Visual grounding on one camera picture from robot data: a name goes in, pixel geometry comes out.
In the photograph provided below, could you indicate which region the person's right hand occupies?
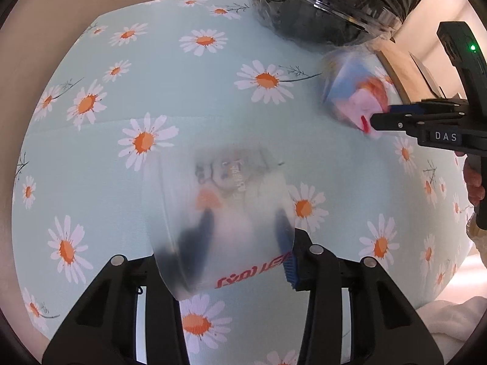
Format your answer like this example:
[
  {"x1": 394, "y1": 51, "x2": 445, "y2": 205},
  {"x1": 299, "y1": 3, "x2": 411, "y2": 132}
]
[{"x1": 454, "y1": 151, "x2": 487, "y2": 207}]

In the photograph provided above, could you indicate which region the steel cleaver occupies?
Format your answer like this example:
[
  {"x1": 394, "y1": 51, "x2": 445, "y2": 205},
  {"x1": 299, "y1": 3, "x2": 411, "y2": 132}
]
[{"x1": 409, "y1": 51, "x2": 447, "y2": 97}]

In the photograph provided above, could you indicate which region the black trash bag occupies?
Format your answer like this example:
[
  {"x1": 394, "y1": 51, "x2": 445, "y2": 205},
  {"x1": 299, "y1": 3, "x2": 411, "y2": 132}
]
[{"x1": 243, "y1": 0, "x2": 425, "y2": 48}]

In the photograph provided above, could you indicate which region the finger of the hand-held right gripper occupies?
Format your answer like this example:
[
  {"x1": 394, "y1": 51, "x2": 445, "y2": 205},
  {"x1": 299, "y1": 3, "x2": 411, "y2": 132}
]
[
  {"x1": 370, "y1": 112, "x2": 472, "y2": 135},
  {"x1": 387, "y1": 99, "x2": 471, "y2": 118}
]

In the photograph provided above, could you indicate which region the wooden cutting board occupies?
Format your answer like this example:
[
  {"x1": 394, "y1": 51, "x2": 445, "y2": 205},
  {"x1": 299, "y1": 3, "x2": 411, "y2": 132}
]
[{"x1": 375, "y1": 38, "x2": 421, "y2": 104}]

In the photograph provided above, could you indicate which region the clear plastic bin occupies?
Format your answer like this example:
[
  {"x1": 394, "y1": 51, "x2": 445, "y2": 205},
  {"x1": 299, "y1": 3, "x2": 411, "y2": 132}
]
[{"x1": 300, "y1": 0, "x2": 405, "y2": 33}]

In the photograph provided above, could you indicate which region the pink blue wrapper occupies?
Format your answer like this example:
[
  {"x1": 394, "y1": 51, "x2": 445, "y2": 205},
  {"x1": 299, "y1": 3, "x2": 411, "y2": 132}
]
[{"x1": 321, "y1": 50, "x2": 393, "y2": 140}]

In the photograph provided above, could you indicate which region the daisy print tablecloth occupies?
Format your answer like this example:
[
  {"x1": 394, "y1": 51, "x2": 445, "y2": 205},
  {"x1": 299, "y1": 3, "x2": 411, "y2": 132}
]
[{"x1": 9, "y1": 0, "x2": 481, "y2": 365}]

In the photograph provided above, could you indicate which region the clear plastic cup red print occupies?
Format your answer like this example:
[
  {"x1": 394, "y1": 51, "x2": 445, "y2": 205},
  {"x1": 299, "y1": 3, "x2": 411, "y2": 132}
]
[{"x1": 142, "y1": 144, "x2": 297, "y2": 301}]

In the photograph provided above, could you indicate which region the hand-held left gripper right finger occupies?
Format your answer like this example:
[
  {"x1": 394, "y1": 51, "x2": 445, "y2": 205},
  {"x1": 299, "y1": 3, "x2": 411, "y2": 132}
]
[{"x1": 281, "y1": 228, "x2": 435, "y2": 365}]

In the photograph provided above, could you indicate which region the white fleece clothing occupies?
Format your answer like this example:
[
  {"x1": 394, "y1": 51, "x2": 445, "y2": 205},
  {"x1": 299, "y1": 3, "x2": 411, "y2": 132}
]
[{"x1": 419, "y1": 294, "x2": 487, "y2": 352}]

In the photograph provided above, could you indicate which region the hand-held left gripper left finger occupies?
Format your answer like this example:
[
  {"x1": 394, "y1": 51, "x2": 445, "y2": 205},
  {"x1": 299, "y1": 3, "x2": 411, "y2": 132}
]
[{"x1": 42, "y1": 254, "x2": 189, "y2": 365}]

